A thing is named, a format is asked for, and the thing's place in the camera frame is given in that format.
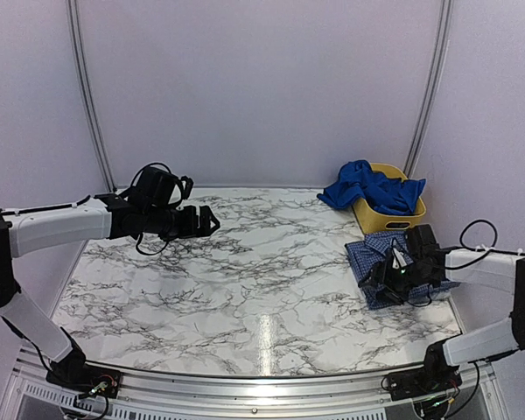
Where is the corner aluminium post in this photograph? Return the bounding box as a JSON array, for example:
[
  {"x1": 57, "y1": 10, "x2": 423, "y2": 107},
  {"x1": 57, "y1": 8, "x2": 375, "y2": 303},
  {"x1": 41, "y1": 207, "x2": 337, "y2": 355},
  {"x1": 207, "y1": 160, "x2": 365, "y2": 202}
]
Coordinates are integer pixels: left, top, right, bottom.
[
  {"x1": 66, "y1": 0, "x2": 116, "y2": 192},
  {"x1": 403, "y1": 0, "x2": 454, "y2": 178}
]

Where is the right corner aluminium post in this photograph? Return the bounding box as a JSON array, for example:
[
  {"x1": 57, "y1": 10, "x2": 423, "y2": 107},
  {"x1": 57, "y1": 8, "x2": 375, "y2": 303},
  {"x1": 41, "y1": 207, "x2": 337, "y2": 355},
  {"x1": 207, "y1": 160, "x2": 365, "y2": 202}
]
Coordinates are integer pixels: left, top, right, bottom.
[{"x1": 403, "y1": 0, "x2": 454, "y2": 178}]

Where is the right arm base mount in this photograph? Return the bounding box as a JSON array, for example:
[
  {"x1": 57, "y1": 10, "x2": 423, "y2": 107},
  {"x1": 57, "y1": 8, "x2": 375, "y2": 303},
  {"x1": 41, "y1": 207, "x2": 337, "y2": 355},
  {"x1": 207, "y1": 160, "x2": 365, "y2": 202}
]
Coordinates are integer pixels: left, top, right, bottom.
[{"x1": 383, "y1": 361, "x2": 462, "y2": 401}]

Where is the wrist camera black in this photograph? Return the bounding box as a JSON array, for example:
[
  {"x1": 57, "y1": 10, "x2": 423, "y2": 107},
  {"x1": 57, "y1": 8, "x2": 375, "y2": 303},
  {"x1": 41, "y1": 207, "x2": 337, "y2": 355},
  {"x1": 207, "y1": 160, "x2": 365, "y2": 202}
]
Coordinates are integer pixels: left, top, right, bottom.
[
  {"x1": 406, "y1": 224, "x2": 439, "y2": 260},
  {"x1": 129, "y1": 166, "x2": 178, "y2": 208}
]

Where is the left corner aluminium post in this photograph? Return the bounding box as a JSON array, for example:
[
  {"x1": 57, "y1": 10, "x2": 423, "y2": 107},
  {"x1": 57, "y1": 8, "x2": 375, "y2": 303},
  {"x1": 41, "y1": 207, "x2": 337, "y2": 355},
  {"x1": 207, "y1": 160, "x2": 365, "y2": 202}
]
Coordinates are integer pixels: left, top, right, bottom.
[{"x1": 66, "y1": 0, "x2": 116, "y2": 192}]

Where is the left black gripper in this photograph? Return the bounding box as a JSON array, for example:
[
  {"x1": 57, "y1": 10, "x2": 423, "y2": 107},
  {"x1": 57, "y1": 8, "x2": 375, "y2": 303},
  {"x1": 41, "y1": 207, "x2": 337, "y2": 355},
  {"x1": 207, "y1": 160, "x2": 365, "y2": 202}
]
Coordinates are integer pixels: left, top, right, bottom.
[{"x1": 143, "y1": 204, "x2": 220, "y2": 242}]

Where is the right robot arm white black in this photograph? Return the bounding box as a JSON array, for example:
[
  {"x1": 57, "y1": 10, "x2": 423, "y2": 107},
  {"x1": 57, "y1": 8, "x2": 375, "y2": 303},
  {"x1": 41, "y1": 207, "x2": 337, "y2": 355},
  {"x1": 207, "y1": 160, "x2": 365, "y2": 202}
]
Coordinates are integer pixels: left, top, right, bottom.
[{"x1": 362, "y1": 248, "x2": 525, "y2": 392}]

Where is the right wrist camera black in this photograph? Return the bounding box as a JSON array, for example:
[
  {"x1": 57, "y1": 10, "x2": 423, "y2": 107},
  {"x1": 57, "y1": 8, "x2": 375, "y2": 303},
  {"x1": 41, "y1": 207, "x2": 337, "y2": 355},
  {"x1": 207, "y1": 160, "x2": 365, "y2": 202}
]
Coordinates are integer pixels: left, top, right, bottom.
[{"x1": 406, "y1": 224, "x2": 439, "y2": 260}]

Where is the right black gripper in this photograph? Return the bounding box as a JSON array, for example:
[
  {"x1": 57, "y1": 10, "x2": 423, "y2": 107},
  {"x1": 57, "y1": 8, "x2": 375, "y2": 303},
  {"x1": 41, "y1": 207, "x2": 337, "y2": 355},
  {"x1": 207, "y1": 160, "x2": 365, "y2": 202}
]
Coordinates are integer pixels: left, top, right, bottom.
[{"x1": 358, "y1": 261, "x2": 433, "y2": 305}]

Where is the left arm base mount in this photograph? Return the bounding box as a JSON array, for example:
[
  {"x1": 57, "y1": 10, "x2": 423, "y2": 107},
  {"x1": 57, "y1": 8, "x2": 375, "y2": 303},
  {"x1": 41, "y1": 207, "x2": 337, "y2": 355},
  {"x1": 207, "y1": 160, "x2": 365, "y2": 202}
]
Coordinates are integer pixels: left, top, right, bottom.
[{"x1": 46, "y1": 349, "x2": 122, "y2": 398}]

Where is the royal blue garment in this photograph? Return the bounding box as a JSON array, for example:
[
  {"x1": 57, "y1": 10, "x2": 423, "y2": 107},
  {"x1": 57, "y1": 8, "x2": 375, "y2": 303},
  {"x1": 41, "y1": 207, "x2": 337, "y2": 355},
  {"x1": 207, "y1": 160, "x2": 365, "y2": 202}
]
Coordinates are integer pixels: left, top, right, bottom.
[{"x1": 317, "y1": 160, "x2": 426, "y2": 215}]

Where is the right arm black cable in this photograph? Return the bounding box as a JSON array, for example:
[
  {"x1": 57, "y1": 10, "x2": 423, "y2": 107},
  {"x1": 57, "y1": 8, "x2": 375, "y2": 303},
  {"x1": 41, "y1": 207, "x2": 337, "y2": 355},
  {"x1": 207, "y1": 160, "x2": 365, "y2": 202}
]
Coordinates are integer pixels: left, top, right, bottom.
[{"x1": 415, "y1": 219, "x2": 500, "y2": 307}]

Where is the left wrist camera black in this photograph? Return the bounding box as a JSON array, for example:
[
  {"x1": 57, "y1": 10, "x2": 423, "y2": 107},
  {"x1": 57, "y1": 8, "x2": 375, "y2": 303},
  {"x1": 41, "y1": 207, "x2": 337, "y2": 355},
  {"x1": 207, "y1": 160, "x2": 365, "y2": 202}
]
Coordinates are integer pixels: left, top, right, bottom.
[{"x1": 129, "y1": 166, "x2": 178, "y2": 208}]

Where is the aluminium front frame rail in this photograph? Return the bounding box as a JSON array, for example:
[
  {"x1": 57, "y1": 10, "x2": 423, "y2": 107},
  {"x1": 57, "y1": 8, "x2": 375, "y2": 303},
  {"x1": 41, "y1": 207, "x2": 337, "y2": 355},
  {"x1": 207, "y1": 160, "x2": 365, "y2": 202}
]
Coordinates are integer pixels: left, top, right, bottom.
[{"x1": 0, "y1": 346, "x2": 509, "y2": 419}]

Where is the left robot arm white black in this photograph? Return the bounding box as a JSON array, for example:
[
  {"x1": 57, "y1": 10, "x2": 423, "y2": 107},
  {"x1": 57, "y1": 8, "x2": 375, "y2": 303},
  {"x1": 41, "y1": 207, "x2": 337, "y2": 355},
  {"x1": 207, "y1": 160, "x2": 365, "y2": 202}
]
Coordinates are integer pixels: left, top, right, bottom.
[{"x1": 0, "y1": 193, "x2": 220, "y2": 389}]

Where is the yellow plastic laundry basket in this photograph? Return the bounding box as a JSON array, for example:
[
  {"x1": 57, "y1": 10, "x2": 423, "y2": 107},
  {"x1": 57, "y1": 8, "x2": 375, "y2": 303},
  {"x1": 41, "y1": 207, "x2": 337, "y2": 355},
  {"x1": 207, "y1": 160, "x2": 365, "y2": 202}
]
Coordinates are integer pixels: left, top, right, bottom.
[{"x1": 352, "y1": 163, "x2": 426, "y2": 235}]

